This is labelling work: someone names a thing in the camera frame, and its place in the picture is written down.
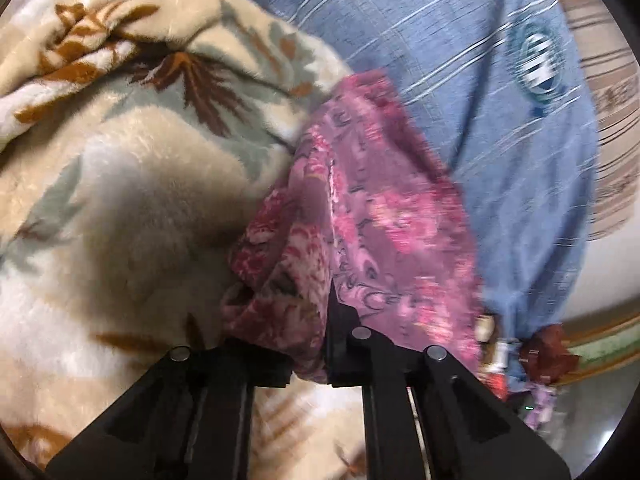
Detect dark red cloth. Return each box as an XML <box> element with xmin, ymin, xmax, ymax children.
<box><xmin>517</xmin><ymin>324</ymin><xmax>582</xmax><ymax>387</ymax></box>

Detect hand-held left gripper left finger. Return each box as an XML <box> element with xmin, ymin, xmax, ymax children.
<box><xmin>44</xmin><ymin>344</ymin><xmax>292</xmax><ymax>480</ymax></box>

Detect cream floral fleece blanket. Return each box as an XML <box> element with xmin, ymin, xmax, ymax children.
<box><xmin>0</xmin><ymin>0</ymin><xmax>372</xmax><ymax>480</ymax></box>

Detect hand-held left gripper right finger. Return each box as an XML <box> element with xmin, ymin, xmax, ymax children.
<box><xmin>324</xmin><ymin>280</ymin><xmax>572</xmax><ymax>480</ymax></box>

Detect blue striped pillow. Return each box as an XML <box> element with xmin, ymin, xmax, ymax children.
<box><xmin>210</xmin><ymin>0</ymin><xmax>601</xmax><ymax>342</ymax></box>

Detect green and tan bed rail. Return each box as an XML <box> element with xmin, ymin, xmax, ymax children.
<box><xmin>550</xmin><ymin>310</ymin><xmax>640</xmax><ymax>387</ymax></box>

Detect purple floral shirt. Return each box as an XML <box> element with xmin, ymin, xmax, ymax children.
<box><xmin>220</xmin><ymin>70</ymin><xmax>488</xmax><ymax>387</ymax></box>

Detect brown striped bedsheet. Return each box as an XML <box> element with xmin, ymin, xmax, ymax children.
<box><xmin>540</xmin><ymin>0</ymin><xmax>640</xmax><ymax>242</ymax></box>

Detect small colourful cloth bundle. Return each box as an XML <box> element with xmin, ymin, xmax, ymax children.
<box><xmin>475</xmin><ymin>312</ymin><xmax>521</xmax><ymax>402</ymax></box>

